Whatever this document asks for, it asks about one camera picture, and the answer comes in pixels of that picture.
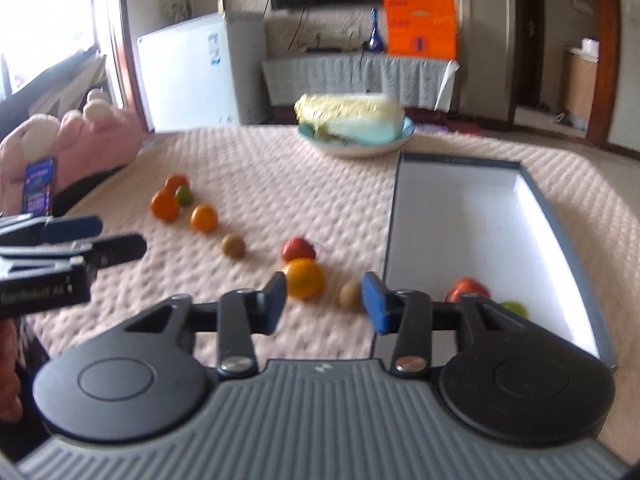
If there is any pink plush toy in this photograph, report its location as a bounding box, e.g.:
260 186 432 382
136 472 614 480
0 89 144 211

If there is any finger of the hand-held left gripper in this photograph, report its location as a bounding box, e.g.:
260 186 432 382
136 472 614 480
42 215 104 244
72 233 149 270

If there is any napa cabbage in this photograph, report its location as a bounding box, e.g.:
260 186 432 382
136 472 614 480
293 92 405 147

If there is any dark red rug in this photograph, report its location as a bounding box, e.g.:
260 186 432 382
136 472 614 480
404 107 485 137

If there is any red apple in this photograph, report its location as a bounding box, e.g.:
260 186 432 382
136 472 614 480
445 277 492 304
281 237 317 264

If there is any light blue plate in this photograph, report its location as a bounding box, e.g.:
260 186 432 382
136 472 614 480
297 116 416 159

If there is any medium orange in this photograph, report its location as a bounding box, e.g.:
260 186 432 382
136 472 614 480
190 203 219 234

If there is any small tangerine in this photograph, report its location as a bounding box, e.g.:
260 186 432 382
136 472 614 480
150 191 180 222

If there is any orange cardboard box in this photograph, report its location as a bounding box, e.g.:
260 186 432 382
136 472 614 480
383 0 459 60

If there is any pink quilted blanket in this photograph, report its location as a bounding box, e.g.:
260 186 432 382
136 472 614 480
25 125 640 411

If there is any person's left hand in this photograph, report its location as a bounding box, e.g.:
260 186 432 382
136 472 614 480
0 319 24 424

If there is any wooden cabinet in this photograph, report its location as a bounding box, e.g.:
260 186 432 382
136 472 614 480
564 47 599 122

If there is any white box with dark rim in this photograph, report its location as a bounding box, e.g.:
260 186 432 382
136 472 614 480
372 151 619 372

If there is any large orange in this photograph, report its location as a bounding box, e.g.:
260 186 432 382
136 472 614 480
283 258 327 301

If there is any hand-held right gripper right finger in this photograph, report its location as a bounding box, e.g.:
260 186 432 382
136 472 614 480
361 271 532 380

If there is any smartphone with lit screen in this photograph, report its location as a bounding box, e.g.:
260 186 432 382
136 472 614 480
23 157 57 216

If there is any white chest freezer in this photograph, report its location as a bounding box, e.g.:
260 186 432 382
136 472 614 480
137 11 269 134

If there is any cloth-covered television cabinet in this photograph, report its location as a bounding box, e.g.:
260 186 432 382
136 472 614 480
261 52 460 112

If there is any blue glass bottle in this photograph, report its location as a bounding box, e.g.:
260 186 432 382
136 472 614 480
363 8 385 54

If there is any brown kiwi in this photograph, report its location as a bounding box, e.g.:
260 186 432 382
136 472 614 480
221 233 247 260
338 280 364 311

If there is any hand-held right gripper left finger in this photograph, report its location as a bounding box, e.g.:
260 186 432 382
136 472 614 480
122 271 289 380

